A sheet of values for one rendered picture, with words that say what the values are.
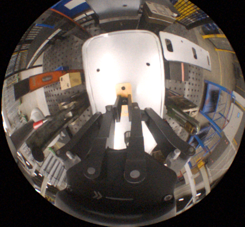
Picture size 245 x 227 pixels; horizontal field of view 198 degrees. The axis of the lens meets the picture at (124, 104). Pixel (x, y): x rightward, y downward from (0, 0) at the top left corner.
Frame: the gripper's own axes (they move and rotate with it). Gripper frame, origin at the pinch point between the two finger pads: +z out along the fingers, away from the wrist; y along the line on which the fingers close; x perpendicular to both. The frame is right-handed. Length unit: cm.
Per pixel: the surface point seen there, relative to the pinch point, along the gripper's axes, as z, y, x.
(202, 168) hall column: -15, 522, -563
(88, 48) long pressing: 5.5, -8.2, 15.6
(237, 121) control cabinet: -45, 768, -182
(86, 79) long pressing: 5.1, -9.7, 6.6
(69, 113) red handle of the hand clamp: -1.3, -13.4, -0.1
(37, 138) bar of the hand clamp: -12.5, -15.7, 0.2
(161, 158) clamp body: 6.8, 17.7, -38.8
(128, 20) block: 6.2, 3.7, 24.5
